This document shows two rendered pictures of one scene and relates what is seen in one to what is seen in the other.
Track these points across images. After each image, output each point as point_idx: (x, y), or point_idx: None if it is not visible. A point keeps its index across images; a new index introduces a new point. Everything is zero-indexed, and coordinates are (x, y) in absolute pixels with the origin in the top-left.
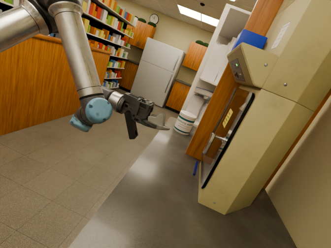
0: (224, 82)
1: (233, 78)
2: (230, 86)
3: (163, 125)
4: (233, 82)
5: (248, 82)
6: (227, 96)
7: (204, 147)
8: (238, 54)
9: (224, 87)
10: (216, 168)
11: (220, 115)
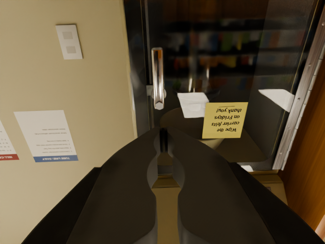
0: (322, 188)
1: (307, 188)
2: (312, 172)
3: (171, 155)
4: (306, 178)
5: (165, 189)
6: (317, 151)
7: (159, 64)
8: (173, 240)
9: (323, 175)
10: (124, 34)
11: (304, 107)
